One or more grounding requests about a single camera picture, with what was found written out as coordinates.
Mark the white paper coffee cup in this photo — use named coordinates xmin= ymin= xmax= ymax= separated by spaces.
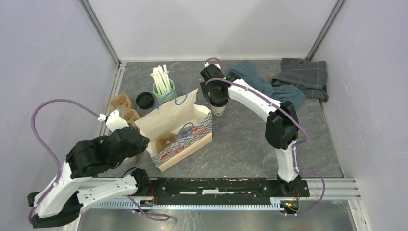
xmin=211 ymin=105 xmax=226 ymax=116

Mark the paper takeout bag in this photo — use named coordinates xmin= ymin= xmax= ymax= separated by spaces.
xmin=136 ymin=90 xmax=213 ymax=172

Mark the black plastic cup lid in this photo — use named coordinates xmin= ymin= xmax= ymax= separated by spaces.
xmin=209 ymin=98 xmax=228 ymax=107

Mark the cardboard cup carrier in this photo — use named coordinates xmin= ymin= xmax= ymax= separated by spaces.
xmin=109 ymin=94 xmax=140 ymax=128
xmin=156 ymin=125 xmax=193 ymax=152

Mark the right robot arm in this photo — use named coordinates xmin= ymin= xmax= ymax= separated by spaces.
xmin=200 ymin=62 xmax=301 ymax=196

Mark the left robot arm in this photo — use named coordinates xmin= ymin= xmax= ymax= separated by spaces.
xmin=27 ymin=127 xmax=152 ymax=229

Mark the blue cloth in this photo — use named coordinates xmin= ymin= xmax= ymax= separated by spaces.
xmin=225 ymin=61 xmax=306 ymax=110

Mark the green straw holder can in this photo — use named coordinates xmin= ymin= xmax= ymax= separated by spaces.
xmin=152 ymin=79 xmax=177 ymax=105

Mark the white wrapped straws bundle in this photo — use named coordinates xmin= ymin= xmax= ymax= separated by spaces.
xmin=150 ymin=64 xmax=170 ymax=85

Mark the grey plaid cloth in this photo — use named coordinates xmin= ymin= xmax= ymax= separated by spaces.
xmin=271 ymin=58 xmax=329 ymax=102

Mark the stack of paper cups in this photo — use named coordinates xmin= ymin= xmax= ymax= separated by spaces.
xmin=122 ymin=157 xmax=137 ymax=166

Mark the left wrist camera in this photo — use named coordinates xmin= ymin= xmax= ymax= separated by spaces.
xmin=98 ymin=108 xmax=129 ymax=132

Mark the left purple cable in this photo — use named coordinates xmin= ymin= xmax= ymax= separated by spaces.
xmin=28 ymin=99 xmax=171 ymax=224

